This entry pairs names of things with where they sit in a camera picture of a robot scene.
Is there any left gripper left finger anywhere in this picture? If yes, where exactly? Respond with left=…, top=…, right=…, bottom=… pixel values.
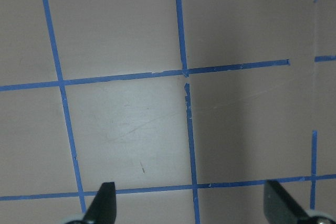
left=65, top=182, right=117, bottom=224

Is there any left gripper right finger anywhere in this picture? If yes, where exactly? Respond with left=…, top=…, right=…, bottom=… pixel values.
left=263, top=180, right=335, bottom=224

